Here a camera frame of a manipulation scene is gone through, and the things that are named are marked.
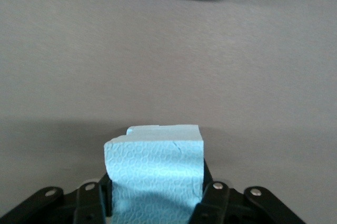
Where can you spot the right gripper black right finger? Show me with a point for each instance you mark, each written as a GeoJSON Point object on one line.
{"type": "Point", "coordinates": [223, 203]}

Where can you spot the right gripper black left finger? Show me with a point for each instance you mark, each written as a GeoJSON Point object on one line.
{"type": "Point", "coordinates": [84, 203]}

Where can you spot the light blue foam block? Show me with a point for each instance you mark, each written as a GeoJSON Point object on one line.
{"type": "Point", "coordinates": [158, 171]}

